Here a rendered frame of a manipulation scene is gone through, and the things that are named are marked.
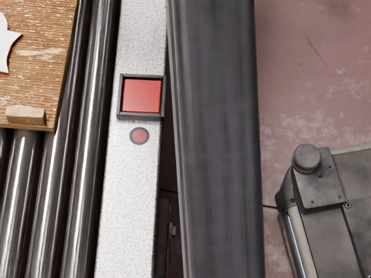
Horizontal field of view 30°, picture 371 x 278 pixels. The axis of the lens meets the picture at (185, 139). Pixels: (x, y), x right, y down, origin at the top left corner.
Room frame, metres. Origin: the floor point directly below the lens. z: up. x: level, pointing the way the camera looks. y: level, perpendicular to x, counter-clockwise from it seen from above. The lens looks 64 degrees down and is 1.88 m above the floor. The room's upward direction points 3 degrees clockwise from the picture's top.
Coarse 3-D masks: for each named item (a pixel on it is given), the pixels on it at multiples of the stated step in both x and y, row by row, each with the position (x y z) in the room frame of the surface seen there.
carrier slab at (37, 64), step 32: (0, 0) 0.71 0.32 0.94; (32, 0) 0.72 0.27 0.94; (64, 0) 0.72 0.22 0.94; (32, 32) 0.65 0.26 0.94; (64, 32) 0.66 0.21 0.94; (32, 64) 0.59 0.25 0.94; (64, 64) 0.59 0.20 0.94; (0, 96) 0.53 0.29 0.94; (32, 96) 0.53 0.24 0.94; (32, 128) 0.48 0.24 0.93
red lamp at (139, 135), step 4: (136, 132) 0.49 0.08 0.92; (140, 132) 0.49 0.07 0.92; (144, 132) 0.49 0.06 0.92; (132, 136) 0.48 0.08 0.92; (136, 136) 0.48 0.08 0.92; (140, 136) 0.48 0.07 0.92; (144, 136) 0.48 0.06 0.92; (136, 140) 0.47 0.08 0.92; (140, 140) 0.47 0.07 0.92; (144, 140) 0.48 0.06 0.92
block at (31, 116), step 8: (8, 112) 0.49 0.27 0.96; (16, 112) 0.49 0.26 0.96; (24, 112) 0.49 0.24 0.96; (32, 112) 0.49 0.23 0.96; (40, 112) 0.49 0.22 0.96; (8, 120) 0.48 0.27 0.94; (16, 120) 0.48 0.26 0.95; (24, 120) 0.48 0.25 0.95; (32, 120) 0.48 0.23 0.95; (40, 120) 0.48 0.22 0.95
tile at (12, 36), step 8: (0, 16) 0.67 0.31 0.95; (0, 24) 0.66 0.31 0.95; (0, 32) 0.64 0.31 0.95; (8, 32) 0.64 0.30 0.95; (0, 40) 0.62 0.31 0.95; (8, 40) 0.63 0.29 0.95; (16, 40) 0.63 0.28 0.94; (0, 48) 0.61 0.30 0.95; (8, 48) 0.61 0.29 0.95; (0, 56) 0.60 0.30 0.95; (8, 56) 0.60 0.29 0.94; (0, 64) 0.58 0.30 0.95; (0, 72) 0.57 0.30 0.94
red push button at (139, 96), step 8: (128, 80) 0.57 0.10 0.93; (136, 80) 0.58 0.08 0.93; (144, 80) 0.58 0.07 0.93; (128, 88) 0.56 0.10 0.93; (136, 88) 0.56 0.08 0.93; (144, 88) 0.56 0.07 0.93; (152, 88) 0.56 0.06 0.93; (160, 88) 0.56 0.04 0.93; (128, 96) 0.55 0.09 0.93; (136, 96) 0.55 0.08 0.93; (144, 96) 0.55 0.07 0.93; (152, 96) 0.55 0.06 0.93; (160, 96) 0.55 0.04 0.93; (128, 104) 0.53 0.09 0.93; (136, 104) 0.53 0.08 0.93; (144, 104) 0.53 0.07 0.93; (152, 104) 0.53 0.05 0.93; (136, 112) 0.52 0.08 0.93; (144, 112) 0.52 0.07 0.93; (152, 112) 0.52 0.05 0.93
